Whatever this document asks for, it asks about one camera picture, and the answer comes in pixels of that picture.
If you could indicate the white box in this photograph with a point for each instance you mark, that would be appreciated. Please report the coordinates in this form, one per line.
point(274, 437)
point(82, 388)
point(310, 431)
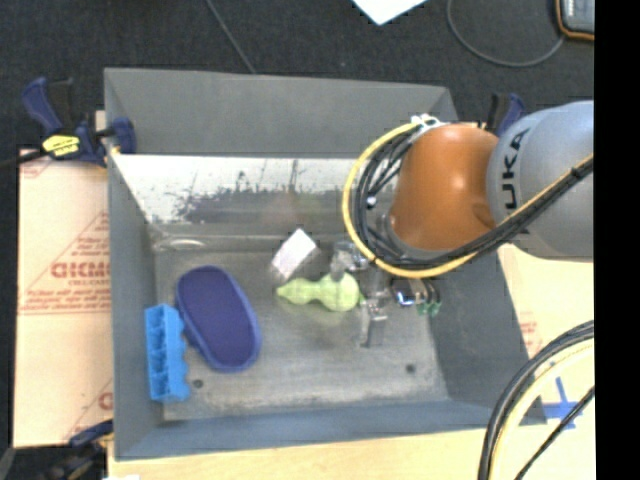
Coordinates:
point(295, 255)

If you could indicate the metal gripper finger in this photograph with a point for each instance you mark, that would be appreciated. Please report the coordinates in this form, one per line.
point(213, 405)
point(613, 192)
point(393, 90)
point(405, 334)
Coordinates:
point(372, 328)
point(347, 257)

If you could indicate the blue plastic tray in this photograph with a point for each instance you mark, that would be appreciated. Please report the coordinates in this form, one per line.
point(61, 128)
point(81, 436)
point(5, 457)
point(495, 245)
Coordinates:
point(165, 353)

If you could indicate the grey metal bin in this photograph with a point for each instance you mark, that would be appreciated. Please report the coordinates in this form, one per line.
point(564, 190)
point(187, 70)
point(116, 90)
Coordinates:
point(320, 368)

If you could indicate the purple oval dish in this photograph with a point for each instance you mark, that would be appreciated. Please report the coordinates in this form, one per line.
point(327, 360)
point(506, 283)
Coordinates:
point(217, 318)

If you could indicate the brown cardboard board red print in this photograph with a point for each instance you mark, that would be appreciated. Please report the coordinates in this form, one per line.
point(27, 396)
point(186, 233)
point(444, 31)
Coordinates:
point(60, 318)

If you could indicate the light green toy gourd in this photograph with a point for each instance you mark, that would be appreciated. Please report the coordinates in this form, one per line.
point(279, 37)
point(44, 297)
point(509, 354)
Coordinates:
point(330, 294)

